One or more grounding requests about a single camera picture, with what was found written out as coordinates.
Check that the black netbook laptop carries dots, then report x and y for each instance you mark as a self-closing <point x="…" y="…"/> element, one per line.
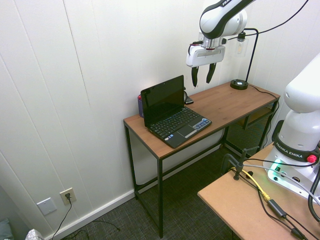
<point x="172" y="117"/>

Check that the patterned white box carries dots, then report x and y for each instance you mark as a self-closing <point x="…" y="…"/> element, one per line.
<point x="34" y="235"/>

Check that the wooden robot mounting table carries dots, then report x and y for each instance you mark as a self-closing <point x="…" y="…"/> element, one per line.
<point x="250" y="207"/>

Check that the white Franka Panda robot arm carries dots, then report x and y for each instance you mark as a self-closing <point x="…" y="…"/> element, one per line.
<point x="297" y="100"/>

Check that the beige wall power outlet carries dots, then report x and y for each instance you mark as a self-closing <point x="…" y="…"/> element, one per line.
<point x="67" y="196"/>

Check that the black desk lamp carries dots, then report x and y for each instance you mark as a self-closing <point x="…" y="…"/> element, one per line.
<point x="246" y="62"/>

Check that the black mouse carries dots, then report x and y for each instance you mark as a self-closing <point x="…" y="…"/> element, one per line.
<point x="189" y="100"/>

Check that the wooden desk with black frame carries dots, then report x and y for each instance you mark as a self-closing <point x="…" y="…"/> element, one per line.
<point x="212" y="110"/>

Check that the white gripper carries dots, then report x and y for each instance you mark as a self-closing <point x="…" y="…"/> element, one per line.
<point x="205" y="55"/>

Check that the black C-clamp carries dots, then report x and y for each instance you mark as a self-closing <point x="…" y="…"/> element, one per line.
<point x="237" y="163"/>

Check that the white blank wall plate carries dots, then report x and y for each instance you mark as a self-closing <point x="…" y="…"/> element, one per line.
<point x="46" y="206"/>

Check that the grey-blue cushion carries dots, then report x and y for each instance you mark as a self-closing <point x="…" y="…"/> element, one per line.
<point x="5" y="228"/>

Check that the purple cup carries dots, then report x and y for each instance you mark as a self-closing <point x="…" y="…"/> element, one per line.
<point x="140" y="106"/>

